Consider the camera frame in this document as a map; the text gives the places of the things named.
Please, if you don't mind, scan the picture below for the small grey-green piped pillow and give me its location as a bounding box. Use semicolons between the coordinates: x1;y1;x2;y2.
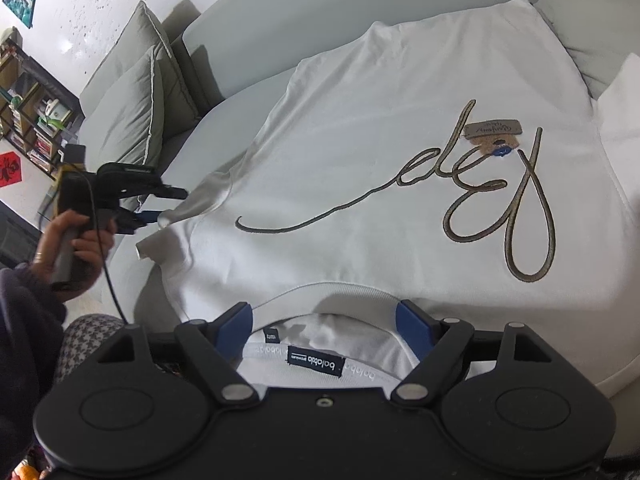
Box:
80;45;166;176

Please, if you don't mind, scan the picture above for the brown hang tag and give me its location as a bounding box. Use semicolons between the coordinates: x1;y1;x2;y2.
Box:
462;118;523;158

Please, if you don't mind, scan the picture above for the white cushion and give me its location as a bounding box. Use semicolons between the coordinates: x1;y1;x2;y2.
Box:
534;0;640;101

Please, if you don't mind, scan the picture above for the grey sofa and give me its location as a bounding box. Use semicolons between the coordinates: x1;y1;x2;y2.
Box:
77;0;640;403

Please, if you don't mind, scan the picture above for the black bookshelf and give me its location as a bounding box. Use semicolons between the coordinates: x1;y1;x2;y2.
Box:
0;27;86;181

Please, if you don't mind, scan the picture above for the red paper wall decoration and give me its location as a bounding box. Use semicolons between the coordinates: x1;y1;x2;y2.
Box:
0;149;25;188

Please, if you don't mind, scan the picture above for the white cloth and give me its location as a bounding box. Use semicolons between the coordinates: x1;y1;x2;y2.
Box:
592;54;640;211

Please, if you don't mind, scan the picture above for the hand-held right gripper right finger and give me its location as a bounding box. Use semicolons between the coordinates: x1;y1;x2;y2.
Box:
390;299;553;408

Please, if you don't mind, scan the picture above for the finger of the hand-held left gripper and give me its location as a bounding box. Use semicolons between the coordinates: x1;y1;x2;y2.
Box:
116;209;177;235
120;184;189;202

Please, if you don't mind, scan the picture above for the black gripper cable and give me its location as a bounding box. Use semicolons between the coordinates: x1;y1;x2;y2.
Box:
65;171;135;327

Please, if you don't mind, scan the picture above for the large grey-green piped pillow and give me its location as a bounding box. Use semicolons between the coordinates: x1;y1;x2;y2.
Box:
80;0;201;136

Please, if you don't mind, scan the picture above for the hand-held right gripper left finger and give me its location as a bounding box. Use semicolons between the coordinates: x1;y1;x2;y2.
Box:
92;302;262;406

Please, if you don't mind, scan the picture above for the person's left forearm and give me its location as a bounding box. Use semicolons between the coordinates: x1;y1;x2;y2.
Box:
0;261;68;466

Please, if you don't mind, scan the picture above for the white sweatshirt with embroidered script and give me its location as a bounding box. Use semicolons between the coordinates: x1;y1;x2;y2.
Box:
132;0;640;401

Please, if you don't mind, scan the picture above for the person's houndstooth trouser leg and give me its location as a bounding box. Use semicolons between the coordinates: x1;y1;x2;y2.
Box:
54;314;133;388

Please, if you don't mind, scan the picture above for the person's left hand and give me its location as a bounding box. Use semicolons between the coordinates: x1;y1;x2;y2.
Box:
34;210;110;288

